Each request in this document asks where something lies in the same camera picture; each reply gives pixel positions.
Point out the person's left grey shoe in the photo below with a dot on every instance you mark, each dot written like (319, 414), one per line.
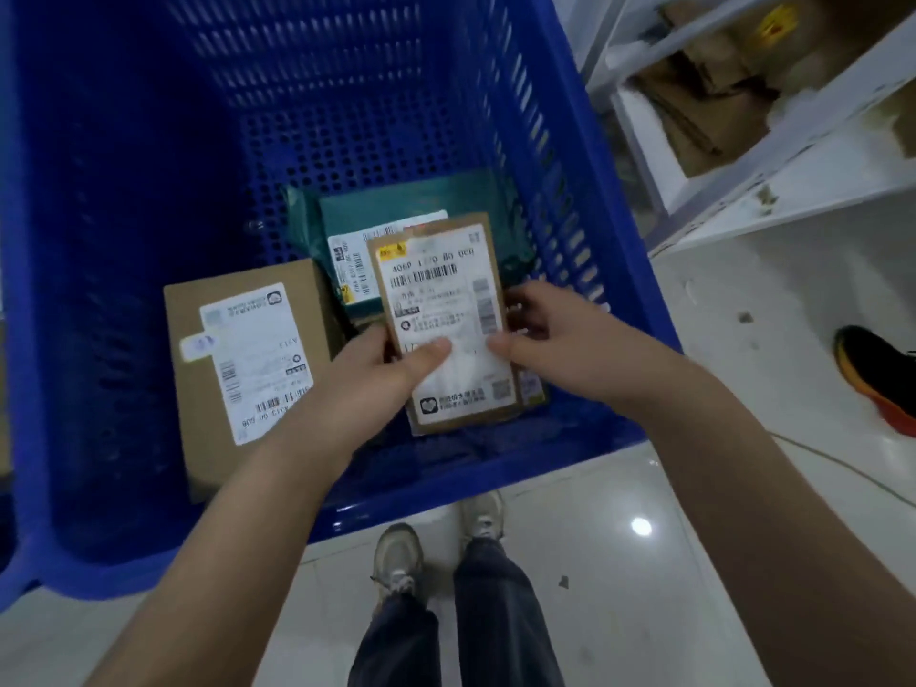
(397, 561)

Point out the person's grey shoe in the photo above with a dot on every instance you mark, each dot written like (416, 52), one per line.
(483, 518)
(397, 561)

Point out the person's left forearm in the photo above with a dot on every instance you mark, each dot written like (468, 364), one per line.
(229, 565)

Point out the person's right leg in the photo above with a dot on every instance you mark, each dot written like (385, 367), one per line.
(508, 622)

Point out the brown box with white label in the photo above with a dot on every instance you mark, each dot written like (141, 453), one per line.
(444, 307)

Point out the person's right hand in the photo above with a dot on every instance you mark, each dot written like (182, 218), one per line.
(601, 350)

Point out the large brown box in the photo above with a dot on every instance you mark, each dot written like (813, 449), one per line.
(186, 422)

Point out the person's left hand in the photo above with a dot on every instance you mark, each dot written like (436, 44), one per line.
(365, 400)

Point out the blue plastic crate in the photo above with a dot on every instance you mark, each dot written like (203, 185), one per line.
(107, 207)

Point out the person's left leg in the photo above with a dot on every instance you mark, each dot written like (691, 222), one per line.
(393, 643)

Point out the dark green poly mailer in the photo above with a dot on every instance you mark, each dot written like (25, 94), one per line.
(429, 196)

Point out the white metal shelf rack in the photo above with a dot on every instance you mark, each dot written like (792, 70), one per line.
(823, 185)

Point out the person's leg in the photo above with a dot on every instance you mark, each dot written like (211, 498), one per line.
(508, 622)
(393, 643)

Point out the heap of torn brown cartons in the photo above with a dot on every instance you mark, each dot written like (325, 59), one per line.
(708, 121)

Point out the person's right grey shoe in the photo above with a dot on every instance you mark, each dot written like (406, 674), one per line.
(483, 518)

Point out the person's right forearm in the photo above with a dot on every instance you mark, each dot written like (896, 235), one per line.
(787, 536)

